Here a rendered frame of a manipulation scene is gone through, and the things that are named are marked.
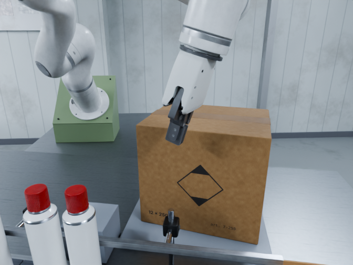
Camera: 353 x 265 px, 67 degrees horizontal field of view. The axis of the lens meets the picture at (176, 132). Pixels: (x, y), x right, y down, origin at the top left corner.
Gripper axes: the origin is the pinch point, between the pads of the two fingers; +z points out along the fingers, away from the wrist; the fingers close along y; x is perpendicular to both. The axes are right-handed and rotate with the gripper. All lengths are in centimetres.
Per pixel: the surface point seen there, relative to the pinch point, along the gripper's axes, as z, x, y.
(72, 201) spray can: 9.8, -6.9, 17.8
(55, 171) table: 45, -49, -22
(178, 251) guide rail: 16.8, 9.6, 8.7
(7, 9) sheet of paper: 25, -285, -172
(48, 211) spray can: 13.8, -10.8, 18.4
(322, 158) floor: 79, 87, -284
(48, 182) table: 44, -45, -15
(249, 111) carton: -2.0, 8.8, -29.1
